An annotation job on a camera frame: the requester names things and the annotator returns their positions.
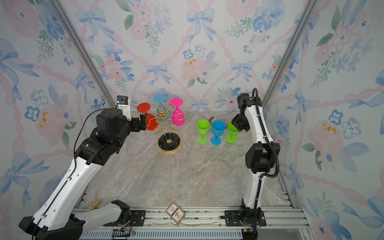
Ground red wine glass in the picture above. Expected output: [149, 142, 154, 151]
[137, 103, 158, 131]

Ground green wine glass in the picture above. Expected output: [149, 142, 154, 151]
[226, 122, 239, 144]
[197, 120, 210, 144]

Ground blue wine glass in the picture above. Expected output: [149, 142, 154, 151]
[211, 121, 226, 146]

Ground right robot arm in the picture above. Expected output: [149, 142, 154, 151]
[232, 88, 281, 229]

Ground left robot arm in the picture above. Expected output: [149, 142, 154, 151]
[19, 108, 147, 240]

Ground teal wine glass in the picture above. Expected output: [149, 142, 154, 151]
[153, 94, 167, 113]

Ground pink wine glass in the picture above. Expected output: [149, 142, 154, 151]
[170, 98, 185, 127]

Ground gold wine glass rack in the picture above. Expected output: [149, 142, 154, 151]
[150, 108, 181, 154]

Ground small yellow block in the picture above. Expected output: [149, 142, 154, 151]
[88, 198, 102, 211]

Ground diamond label card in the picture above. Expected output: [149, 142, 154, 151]
[166, 202, 186, 225]

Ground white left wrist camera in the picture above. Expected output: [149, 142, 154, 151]
[117, 96, 132, 121]

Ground black corrugated cable hose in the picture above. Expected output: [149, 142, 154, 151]
[251, 87, 280, 179]

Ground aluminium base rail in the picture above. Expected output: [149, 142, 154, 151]
[80, 205, 315, 240]

